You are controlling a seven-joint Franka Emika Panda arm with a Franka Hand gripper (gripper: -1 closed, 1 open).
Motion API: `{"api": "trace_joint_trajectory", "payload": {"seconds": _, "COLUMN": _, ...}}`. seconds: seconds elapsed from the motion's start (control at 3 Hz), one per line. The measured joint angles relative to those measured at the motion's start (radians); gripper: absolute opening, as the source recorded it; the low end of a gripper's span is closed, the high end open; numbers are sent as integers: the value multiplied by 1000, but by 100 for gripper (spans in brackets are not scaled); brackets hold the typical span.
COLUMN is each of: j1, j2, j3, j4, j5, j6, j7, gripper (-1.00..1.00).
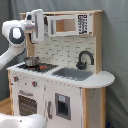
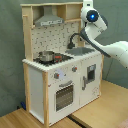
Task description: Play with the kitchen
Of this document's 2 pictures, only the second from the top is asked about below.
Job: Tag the black toy faucet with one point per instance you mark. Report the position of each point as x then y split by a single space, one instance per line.
71 44

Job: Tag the oven door with window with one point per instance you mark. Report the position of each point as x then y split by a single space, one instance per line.
64 97

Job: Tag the wooden toy kitchen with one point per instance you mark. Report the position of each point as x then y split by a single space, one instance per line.
40 84

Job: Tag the right red stove knob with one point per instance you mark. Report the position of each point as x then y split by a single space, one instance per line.
74 69

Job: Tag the white cabinet door with dispenser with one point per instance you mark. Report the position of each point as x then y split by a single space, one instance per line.
90 79

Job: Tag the grey toy sink basin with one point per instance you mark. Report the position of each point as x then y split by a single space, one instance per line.
79 51

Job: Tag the left red stove knob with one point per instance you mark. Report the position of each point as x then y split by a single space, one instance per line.
56 75

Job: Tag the small silver cooking pot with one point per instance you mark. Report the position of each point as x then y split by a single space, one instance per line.
46 56

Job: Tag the red stove knob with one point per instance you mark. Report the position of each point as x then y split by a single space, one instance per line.
56 75
74 69

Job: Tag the grey range hood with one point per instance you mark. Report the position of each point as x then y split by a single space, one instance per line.
48 18

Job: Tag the black toy stovetop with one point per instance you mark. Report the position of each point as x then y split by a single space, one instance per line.
58 58

